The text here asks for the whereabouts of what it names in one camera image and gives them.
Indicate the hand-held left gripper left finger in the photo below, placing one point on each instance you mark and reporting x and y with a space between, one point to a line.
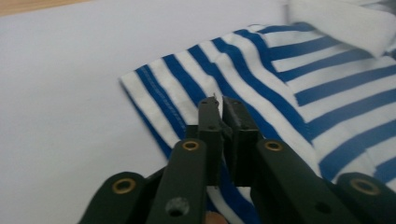
211 130

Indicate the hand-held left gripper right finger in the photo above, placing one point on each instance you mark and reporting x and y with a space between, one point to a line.
241 146

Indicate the blue white striped shirt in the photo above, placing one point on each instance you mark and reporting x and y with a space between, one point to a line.
280 93

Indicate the white foam board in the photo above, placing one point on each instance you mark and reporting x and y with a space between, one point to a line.
62 93

